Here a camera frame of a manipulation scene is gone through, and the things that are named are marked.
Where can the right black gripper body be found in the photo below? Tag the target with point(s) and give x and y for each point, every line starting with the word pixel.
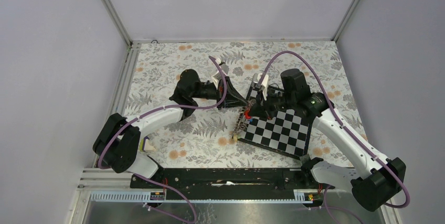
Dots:
pixel 271 104

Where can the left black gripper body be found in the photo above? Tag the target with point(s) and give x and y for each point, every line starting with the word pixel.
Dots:
pixel 220 89

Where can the red key tag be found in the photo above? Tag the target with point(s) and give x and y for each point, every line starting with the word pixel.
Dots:
pixel 246 115

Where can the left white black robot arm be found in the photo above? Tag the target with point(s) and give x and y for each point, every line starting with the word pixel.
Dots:
pixel 118 142

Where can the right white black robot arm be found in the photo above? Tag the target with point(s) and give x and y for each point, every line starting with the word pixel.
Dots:
pixel 378 178

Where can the black white checkerboard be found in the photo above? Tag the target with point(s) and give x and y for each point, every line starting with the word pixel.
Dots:
pixel 286 134

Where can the floral patterned table mat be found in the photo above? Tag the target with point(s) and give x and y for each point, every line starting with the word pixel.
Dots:
pixel 204 140

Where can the yellow purple white small object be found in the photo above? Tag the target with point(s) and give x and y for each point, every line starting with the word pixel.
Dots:
pixel 145 145

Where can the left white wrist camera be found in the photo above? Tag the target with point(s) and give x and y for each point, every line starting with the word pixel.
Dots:
pixel 222 69

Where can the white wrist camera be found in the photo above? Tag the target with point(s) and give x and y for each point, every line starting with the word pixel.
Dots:
pixel 222 69
pixel 259 86

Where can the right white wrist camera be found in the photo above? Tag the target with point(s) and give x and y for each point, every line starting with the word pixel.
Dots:
pixel 259 86

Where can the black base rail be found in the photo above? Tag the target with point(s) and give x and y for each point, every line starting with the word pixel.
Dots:
pixel 264 184

